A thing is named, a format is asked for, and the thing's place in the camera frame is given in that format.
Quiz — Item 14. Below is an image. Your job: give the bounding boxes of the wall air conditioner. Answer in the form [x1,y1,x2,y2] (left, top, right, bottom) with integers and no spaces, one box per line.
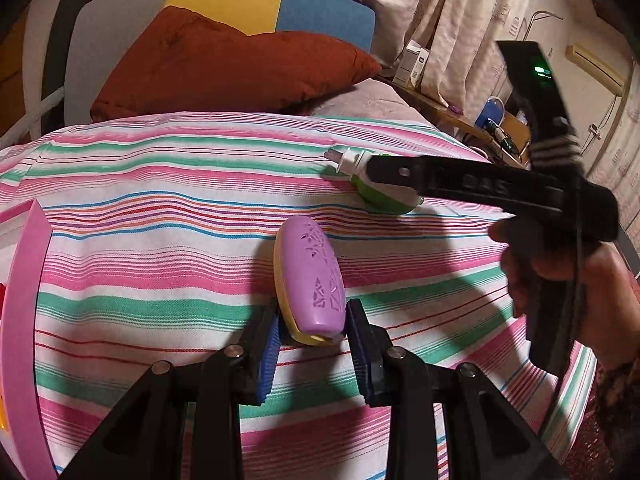
[565,44,628,95]

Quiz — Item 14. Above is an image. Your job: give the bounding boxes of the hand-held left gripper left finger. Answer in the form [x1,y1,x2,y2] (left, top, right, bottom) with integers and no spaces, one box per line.
[59,305,281,480]

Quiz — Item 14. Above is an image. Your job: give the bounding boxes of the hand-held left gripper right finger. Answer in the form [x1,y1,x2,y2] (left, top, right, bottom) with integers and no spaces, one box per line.
[346,298,566,480]

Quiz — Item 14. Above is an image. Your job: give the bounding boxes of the wooden shelf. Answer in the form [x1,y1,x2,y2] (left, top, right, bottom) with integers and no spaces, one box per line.
[380,77,531,171]

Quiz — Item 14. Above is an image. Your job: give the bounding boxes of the green white plug-in device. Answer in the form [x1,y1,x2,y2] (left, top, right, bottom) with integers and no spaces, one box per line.
[324,147,426,215]

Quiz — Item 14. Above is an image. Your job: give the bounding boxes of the striped blanket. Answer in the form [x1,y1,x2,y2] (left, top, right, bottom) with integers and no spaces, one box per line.
[0,111,598,480]

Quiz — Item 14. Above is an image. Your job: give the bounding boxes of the white bed rail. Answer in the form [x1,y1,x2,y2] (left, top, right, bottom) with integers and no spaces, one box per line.
[0,86,67,150]

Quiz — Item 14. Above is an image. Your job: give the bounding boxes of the rust red pillow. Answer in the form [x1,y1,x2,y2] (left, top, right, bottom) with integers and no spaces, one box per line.
[90,6,383,123]

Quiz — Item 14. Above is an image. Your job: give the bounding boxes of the black cable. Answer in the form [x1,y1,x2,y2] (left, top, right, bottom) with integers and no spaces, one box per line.
[537,110,587,441]

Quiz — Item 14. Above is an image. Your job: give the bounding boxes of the black rolled mat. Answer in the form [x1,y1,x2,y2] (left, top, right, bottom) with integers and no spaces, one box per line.
[41,0,96,133]

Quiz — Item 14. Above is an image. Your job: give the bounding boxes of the person's right hand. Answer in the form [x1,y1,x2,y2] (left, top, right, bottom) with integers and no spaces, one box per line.
[487,219,640,372]

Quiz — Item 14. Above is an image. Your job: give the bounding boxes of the pink tray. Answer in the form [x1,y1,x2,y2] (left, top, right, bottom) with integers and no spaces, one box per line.
[0,199,58,480]

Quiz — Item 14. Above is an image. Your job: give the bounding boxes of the white carton box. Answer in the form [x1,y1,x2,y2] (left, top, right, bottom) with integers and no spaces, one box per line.
[391,40,431,91]

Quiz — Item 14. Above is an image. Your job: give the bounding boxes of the pale pink bed sheet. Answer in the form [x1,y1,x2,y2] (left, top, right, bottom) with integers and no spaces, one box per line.
[300,79,441,128]

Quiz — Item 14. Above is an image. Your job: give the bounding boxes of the blue round container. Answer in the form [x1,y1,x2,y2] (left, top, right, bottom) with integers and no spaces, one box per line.
[475,96,507,131]

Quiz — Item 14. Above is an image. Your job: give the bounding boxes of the beige floral curtain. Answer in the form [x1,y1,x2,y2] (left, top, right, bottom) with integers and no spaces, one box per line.
[200,0,546,126]

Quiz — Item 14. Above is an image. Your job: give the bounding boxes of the lilac oval air freshener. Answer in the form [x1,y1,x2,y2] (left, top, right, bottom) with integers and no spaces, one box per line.
[273,215,347,347]

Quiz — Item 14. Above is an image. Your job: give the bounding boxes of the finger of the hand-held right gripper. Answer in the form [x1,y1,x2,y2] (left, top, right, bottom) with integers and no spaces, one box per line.
[367,155,436,197]

